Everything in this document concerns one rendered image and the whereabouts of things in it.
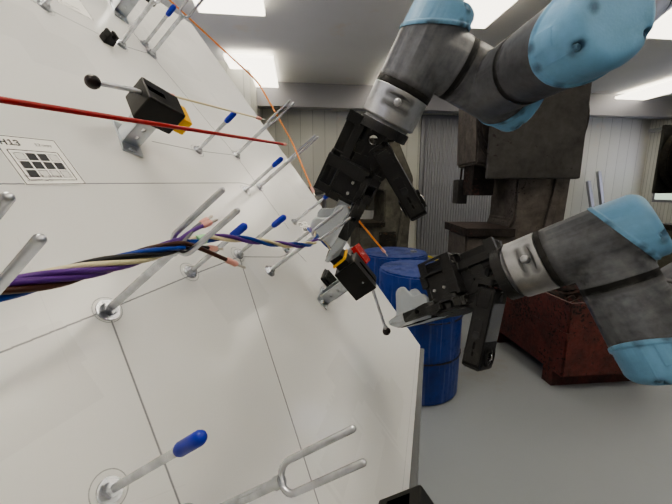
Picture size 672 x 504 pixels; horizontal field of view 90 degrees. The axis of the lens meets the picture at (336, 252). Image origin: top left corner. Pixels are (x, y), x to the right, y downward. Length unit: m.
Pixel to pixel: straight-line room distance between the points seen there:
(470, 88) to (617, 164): 8.67
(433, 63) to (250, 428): 0.43
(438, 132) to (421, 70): 6.48
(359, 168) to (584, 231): 0.27
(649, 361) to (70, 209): 0.56
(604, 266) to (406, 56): 0.32
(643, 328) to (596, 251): 0.09
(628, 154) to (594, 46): 8.93
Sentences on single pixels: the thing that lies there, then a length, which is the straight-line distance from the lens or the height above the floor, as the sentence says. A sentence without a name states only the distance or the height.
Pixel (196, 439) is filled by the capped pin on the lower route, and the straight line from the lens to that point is 0.20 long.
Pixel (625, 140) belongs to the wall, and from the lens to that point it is 9.23.
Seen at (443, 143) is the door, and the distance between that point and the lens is 6.95.
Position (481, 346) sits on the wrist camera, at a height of 1.06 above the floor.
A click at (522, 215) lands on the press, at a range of 4.10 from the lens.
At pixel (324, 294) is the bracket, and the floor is 1.09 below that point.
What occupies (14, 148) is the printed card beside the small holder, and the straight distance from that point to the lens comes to 0.39.
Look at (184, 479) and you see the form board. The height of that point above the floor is 1.06.
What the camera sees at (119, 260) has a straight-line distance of 0.21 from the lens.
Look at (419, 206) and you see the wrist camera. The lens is 0.49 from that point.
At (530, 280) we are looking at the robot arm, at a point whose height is 1.15.
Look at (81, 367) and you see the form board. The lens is 0.29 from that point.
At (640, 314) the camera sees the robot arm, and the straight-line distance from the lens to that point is 0.46.
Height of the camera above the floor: 1.26
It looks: 10 degrees down
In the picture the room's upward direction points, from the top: straight up
